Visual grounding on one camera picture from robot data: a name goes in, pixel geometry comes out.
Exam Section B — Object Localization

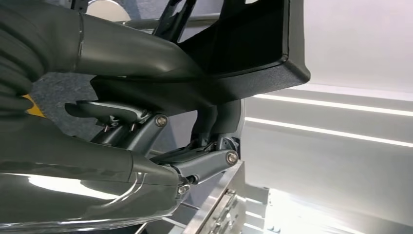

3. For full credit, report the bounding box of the stainless steel table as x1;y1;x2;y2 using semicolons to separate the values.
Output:
135;159;268;234

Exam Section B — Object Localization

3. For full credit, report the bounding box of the stamped silver metal panel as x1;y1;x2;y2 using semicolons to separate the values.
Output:
198;189;247;234

